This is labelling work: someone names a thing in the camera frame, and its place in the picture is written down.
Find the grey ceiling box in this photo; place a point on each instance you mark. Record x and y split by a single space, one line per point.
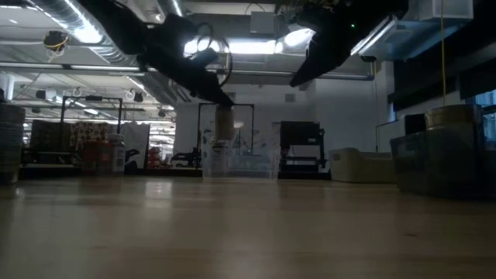
262 23

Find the window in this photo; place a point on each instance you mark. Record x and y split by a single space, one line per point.
486 116

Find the white-lid spice jar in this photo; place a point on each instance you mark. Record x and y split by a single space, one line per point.
118 155
224 124

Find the rectangular metal ceiling duct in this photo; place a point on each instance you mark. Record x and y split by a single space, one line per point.
426 38

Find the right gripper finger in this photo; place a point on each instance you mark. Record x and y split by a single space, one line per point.
315 64

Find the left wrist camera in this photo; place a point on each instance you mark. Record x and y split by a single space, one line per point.
205 58

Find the square wall vent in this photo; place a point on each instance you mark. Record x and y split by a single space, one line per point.
290 97

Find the black station frame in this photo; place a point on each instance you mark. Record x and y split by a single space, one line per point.
93 98
244 104

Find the white panel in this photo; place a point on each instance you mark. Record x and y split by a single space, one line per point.
135 135

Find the clear plastic bin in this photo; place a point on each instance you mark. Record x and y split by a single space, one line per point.
255 162

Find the dark brown board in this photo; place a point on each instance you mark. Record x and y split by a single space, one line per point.
50 135

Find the black monitor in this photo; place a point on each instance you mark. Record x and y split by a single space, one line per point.
415 124

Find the black equipment cart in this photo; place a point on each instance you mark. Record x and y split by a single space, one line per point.
300 133

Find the grey horizontal ceiling pipe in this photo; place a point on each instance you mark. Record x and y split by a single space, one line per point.
97 67

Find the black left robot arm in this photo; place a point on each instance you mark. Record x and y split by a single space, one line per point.
116 23

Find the patterned board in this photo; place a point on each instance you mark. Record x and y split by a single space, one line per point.
91 133

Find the fluorescent ceiling light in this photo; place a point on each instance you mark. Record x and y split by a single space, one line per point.
252 46

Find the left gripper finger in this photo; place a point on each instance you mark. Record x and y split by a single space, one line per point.
211 93

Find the brown translucent plastic bin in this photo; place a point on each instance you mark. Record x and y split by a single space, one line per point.
426 166

